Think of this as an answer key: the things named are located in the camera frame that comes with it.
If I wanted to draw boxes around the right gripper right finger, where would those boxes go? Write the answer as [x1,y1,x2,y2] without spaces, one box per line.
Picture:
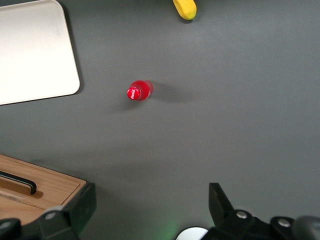
[207,182,297,240]

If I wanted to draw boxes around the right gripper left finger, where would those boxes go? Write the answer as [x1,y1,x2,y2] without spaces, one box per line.
[0,182,97,240]

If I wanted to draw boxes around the wooden drawer with black handle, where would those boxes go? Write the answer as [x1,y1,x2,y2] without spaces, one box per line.
[0,159,82,208]

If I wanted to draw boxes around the wooden drawer cabinet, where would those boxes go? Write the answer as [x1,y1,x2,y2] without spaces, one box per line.
[0,154,87,226]

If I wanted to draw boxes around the red cola bottle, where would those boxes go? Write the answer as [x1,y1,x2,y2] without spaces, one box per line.
[126,79,155,103]

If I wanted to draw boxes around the beige rectangular tray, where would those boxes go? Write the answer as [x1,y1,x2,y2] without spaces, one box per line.
[0,0,81,107]

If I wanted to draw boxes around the yellow sponge toy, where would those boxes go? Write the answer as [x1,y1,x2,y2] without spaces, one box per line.
[172,0,198,21]

